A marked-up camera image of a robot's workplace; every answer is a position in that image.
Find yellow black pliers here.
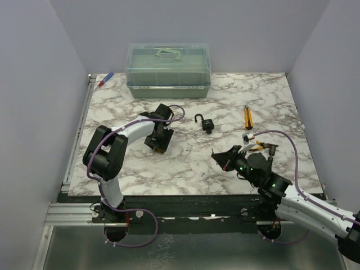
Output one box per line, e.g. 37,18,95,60
250,141,269,151

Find red blue screwdriver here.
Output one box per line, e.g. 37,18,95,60
97,72,114,87

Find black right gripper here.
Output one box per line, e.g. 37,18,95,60
212,145,259,186

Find aluminium frame rail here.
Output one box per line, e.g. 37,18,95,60
32,74,97,269

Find yellow utility knife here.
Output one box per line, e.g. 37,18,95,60
244,105,253,130

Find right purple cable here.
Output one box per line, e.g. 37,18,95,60
253,129,355,245

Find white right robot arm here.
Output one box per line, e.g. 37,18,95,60
211,146,359,263

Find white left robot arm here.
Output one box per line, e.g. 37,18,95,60
83,103,175,222

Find black T-handle socket wrench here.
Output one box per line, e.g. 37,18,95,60
266,143,278,161

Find black Kaijing padlock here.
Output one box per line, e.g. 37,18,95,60
194,114,214,134

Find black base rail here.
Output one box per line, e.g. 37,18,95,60
57,193,280,235

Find green transparent toolbox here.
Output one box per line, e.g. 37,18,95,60
125,43,212,98

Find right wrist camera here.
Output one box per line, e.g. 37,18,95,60
239,133,257,152

